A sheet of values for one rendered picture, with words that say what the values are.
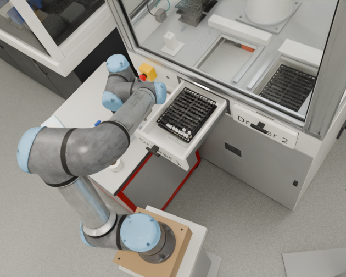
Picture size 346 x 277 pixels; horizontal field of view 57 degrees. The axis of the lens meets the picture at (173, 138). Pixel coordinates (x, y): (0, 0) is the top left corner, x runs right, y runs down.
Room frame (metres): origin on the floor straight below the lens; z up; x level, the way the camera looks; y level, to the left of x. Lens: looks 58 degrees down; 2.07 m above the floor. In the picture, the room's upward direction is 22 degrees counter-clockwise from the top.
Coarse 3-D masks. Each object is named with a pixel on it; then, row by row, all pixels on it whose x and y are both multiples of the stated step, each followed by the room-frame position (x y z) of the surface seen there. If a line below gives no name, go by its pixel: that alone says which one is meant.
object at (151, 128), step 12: (180, 84) 0.99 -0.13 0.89; (192, 84) 0.96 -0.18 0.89; (216, 96) 0.85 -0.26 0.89; (216, 108) 0.82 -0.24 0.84; (156, 120) 0.87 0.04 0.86; (216, 120) 0.74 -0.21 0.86; (156, 132) 0.83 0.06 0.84; (168, 132) 0.80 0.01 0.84; (204, 132) 0.70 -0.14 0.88; (168, 144) 0.74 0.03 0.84; (192, 144) 0.66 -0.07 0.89
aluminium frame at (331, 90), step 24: (120, 24) 1.25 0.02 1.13; (336, 24) 0.50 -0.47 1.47; (336, 48) 0.48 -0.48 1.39; (192, 72) 0.95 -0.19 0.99; (336, 72) 0.46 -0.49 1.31; (240, 96) 0.73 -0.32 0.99; (312, 96) 0.50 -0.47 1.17; (336, 96) 0.45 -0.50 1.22; (288, 120) 0.55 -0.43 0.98; (312, 120) 0.48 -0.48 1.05
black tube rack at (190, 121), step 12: (180, 96) 0.92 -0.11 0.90; (192, 96) 0.92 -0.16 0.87; (204, 96) 0.87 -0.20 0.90; (168, 108) 0.88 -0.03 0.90; (180, 108) 0.85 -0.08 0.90; (192, 108) 0.85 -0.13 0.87; (204, 108) 0.80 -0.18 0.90; (168, 120) 0.82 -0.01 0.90; (180, 120) 0.80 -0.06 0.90; (192, 120) 0.77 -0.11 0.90; (204, 120) 0.76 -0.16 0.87; (192, 132) 0.71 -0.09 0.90
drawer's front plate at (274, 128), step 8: (240, 112) 0.71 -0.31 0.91; (248, 112) 0.68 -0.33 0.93; (248, 120) 0.68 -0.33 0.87; (256, 120) 0.65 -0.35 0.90; (264, 120) 0.62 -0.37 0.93; (264, 128) 0.61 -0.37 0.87; (272, 128) 0.58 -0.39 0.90; (280, 128) 0.56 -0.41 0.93; (272, 136) 0.58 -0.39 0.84; (280, 136) 0.55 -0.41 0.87; (288, 136) 0.53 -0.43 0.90; (296, 136) 0.50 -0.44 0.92; (288, 144) 0.52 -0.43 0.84
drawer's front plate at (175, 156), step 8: (136, 136) 0.83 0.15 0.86; (144, 136) 0.77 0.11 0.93; (144, 144) 0.80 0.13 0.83; (152, 144) 0.74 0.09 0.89; (160, 144) 0.70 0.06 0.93; (160, 152) 0.71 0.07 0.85; (168, 152) 0.66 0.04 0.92; (176, 152) 0.64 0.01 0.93; (176, 160) 0.63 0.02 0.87; (184, 160) 0.59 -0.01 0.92; (184, 168) 0.60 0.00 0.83
